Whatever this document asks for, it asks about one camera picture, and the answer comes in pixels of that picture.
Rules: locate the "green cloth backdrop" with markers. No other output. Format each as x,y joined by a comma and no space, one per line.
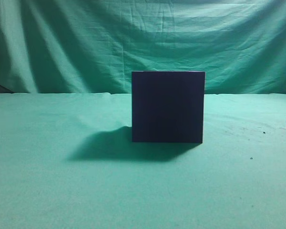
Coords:
93,46

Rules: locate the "dark blue cube block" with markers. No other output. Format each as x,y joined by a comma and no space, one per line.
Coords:
168,106

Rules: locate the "green cloth table cover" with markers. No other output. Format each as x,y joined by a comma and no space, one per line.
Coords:
67,161

